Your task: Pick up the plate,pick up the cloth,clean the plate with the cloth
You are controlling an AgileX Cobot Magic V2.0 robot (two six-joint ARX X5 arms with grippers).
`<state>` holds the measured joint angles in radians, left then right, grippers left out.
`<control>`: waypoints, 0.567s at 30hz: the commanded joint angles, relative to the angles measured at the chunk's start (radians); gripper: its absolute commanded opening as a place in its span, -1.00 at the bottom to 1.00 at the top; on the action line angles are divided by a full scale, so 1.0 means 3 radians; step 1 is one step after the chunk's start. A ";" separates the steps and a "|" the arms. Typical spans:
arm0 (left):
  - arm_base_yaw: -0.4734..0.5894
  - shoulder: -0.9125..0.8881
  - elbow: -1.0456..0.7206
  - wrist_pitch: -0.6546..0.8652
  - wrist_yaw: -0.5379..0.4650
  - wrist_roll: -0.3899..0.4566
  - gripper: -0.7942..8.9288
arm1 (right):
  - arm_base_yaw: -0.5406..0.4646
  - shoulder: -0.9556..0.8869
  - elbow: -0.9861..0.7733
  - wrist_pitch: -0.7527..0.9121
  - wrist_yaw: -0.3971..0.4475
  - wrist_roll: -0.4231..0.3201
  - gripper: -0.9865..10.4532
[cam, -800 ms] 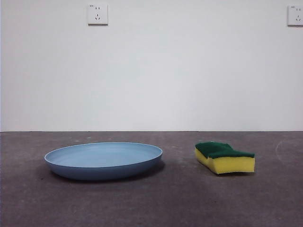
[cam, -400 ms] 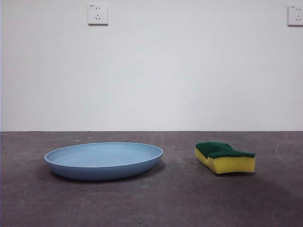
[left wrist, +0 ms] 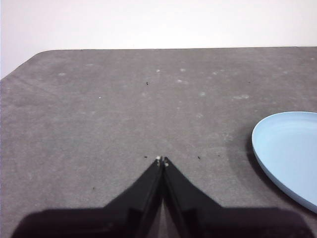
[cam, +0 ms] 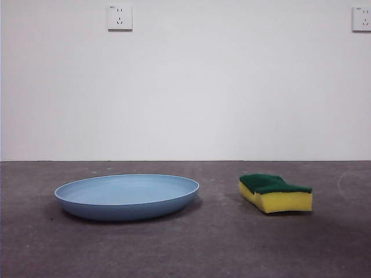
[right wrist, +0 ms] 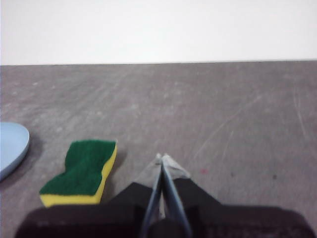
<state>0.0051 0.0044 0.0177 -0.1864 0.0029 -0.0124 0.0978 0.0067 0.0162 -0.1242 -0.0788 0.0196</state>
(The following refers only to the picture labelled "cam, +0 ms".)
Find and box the yellow sponge with green pad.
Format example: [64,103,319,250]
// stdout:
[239,173,313,214]

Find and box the white wall socket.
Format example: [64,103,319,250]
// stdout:
[351,6,371,32]
[107,3,133,32]

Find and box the blue round plate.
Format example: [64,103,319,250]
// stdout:
[54,173,201,222]

